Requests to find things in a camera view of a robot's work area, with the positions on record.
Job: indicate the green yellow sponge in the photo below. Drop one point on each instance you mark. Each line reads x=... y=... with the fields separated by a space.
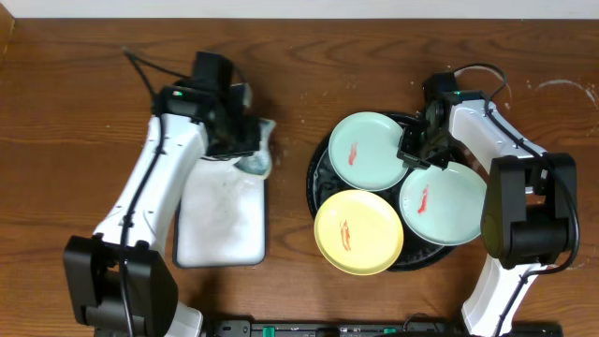
x=259 y=164

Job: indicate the yellow plate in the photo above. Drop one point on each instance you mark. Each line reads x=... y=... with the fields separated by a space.
x=358 y=232

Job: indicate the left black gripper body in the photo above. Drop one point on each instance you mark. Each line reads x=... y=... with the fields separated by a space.
x=241 y=141

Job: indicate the light green plate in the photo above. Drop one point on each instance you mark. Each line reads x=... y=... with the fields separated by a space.
x=363 y=151
x=443 y=206

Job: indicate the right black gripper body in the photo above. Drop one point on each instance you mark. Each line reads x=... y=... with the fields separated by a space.
x=426 y=148

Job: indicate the black base rail bottom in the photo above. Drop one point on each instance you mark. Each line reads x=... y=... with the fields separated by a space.
x=246 y=326

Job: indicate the round black tray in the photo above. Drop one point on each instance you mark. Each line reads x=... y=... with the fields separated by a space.
x=322 y=182

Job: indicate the light green plate top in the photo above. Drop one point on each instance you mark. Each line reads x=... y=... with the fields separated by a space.
x=363 y=151

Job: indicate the rectangular soapy water tray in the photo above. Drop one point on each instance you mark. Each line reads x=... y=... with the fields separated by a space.
x=222 y=218

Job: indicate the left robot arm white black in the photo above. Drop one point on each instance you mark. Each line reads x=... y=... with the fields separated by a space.
x=118 y=280

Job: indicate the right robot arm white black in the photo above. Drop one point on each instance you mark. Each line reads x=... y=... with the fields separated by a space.
x=528 y=221

